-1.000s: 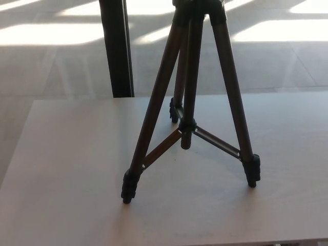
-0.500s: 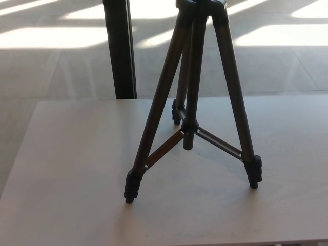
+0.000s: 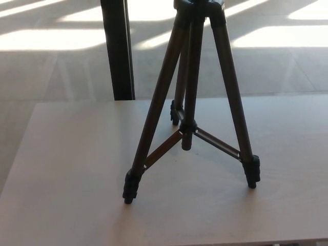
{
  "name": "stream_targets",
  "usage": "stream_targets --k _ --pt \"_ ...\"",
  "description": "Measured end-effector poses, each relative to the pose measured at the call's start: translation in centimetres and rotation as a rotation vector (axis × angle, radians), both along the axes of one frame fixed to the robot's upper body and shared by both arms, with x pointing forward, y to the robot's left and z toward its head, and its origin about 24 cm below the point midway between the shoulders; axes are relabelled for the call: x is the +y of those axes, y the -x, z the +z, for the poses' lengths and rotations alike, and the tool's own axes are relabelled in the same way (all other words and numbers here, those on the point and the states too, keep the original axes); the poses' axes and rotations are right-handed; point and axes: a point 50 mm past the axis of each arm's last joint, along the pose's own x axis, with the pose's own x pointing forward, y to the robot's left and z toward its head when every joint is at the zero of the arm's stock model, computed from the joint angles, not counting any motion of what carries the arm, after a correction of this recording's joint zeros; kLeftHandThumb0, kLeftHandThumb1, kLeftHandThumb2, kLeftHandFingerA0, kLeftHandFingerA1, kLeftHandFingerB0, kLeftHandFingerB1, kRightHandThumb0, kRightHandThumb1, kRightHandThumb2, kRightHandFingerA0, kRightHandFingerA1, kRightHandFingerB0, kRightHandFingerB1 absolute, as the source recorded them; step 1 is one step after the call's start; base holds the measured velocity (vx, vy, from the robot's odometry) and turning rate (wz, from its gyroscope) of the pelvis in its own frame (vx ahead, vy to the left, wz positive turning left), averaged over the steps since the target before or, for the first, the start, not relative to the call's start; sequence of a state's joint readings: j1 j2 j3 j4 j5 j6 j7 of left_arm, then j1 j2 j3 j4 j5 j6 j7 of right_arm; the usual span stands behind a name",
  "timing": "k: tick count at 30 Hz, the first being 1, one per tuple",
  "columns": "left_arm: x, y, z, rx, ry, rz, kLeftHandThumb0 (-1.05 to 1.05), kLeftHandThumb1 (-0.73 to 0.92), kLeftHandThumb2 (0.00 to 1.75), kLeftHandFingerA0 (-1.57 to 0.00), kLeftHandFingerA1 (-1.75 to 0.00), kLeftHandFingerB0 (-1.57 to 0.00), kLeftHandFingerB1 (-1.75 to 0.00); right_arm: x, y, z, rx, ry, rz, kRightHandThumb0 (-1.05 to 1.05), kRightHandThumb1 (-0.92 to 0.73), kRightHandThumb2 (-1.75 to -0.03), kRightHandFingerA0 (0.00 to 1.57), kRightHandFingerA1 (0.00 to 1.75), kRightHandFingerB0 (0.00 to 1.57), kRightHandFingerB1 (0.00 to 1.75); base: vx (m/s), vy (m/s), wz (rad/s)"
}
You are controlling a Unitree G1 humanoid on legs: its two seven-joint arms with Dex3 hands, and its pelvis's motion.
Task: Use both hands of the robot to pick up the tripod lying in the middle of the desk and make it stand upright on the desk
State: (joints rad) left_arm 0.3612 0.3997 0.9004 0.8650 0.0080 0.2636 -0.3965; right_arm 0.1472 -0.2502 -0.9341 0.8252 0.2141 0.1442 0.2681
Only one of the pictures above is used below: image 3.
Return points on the black upright post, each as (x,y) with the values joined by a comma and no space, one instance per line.
(116,51)

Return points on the brown black camera tripod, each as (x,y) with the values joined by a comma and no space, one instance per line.
(156,102)

